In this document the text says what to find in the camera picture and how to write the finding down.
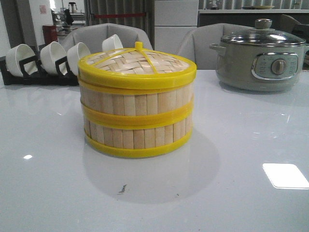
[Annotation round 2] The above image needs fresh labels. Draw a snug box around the woven bamboo steamer lid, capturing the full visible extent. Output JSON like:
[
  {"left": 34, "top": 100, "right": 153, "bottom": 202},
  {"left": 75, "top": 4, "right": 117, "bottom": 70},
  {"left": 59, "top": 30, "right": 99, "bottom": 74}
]
[{"left": 78, "top": 42, "right": 197, "bottom": 90}]

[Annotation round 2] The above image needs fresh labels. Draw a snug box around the white cabinet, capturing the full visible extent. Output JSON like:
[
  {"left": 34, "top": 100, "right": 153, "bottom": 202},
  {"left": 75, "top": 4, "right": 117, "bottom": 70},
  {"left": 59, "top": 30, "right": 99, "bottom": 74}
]
[{"left": 154, "top": 0, "right": 199, "bottom": 54}]

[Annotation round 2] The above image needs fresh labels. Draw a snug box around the black dish rack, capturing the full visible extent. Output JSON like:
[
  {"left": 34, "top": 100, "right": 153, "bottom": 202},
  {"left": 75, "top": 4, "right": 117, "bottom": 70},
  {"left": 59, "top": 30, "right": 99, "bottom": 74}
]
[{"left": 0, "top": 56, "right": 79, "bottom": 86}]

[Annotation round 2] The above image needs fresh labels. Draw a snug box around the left grey chair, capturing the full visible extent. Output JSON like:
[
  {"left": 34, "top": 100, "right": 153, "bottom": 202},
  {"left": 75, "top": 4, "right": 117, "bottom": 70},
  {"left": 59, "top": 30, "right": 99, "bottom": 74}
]
[{"left": 60, "top": 23, "right": 153, "bottom": 53}]

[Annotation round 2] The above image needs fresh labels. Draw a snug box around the red bin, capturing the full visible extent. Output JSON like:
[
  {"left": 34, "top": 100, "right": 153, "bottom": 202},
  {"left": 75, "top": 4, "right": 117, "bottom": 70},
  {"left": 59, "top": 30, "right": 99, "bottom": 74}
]
[{"left": 42, "top": 25, "right": 58, "bottom": 45}]

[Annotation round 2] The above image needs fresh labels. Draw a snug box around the bamboo steamer basket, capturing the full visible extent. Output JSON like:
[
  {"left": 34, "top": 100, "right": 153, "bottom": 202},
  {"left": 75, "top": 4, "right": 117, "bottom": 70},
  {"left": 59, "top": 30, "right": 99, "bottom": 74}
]
[
  {"left": 79, "top": 81, "right": 194, "bottom": 129},
  {"left": 84, "top": 115, "right": 193, "bottom": 158}
]

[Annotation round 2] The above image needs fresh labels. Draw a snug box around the grey electric cooking pot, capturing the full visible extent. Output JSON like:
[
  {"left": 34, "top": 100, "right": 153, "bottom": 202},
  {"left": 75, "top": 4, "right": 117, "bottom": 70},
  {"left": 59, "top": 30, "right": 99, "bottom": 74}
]
[{"left": 210, "top": 42, "right": 309, "bottom": 92}]

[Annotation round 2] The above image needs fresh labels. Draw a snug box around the right grey chair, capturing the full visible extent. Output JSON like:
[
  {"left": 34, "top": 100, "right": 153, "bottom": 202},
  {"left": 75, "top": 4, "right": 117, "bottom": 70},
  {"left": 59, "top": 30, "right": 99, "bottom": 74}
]
[{"left": 176, "top": 23, "right": 250, "bottom": 70}]

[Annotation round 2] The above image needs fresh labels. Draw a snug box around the grey chair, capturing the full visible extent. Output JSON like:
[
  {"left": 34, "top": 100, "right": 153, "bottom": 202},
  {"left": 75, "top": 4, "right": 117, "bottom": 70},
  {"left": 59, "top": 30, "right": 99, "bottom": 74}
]
[
  {"left": 176, "top": 23, "right": 250, "bottom": 70},
  {"left": 60, "top": 23, "right": 153, "bottom": 53}
]

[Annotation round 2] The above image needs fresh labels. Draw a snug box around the white bowl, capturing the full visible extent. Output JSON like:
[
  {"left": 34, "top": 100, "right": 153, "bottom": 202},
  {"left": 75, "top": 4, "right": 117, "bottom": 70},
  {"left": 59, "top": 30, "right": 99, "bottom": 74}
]
[
  {"left": 67, "top": 42, "right": 91, "bottom": 76},
  {"left": 40, "top": 41, "right": 67, "bottom": 75},
  {"left": 102, "top": 34, "right": 123, "bottom": 52},
  {"left": 5, "top": 44, "right": 35, "bottom": 77}
]

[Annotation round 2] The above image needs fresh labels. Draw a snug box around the glass pot lid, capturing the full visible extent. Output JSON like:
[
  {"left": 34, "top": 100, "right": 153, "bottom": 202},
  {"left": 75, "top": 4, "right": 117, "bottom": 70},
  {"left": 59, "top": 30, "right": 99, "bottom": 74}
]
[{"left": 221, "top": 18, "right": 306, "bottom": 47}]

